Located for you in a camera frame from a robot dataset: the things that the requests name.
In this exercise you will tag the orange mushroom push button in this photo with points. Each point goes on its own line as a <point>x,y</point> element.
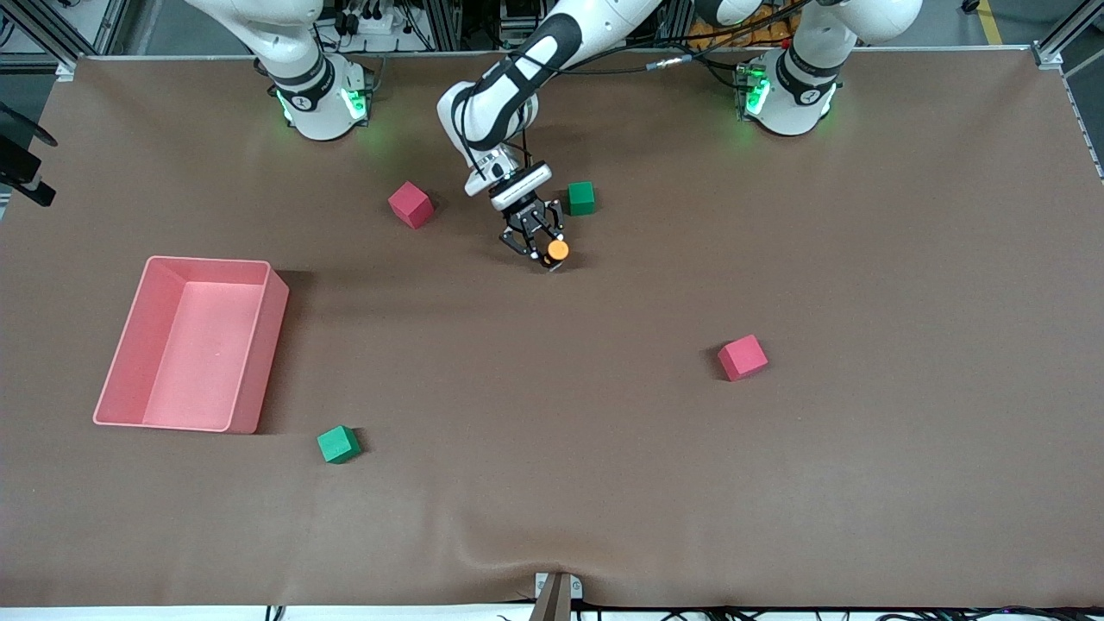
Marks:
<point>558,250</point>

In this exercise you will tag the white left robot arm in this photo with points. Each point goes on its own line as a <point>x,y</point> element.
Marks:
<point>595,17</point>

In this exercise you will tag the green foam cube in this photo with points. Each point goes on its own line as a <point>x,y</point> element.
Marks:
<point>337,445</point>
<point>582,198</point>

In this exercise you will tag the red foam cube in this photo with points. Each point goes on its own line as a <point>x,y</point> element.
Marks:
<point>410,205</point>
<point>742,358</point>

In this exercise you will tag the pink plastic tray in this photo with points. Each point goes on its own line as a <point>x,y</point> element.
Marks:
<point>194,362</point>

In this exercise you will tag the white power strip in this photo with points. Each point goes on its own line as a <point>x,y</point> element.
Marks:
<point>379,30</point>

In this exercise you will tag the brown table mat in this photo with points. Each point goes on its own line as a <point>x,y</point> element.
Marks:
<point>552,483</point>

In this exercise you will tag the orange snack packets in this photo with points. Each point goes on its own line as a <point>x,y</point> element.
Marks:
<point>716,36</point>

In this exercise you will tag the aluminium frame profile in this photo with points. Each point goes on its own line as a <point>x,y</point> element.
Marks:
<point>1068,28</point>
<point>52,36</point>

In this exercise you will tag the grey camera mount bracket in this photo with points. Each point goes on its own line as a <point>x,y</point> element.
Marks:
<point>556,595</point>

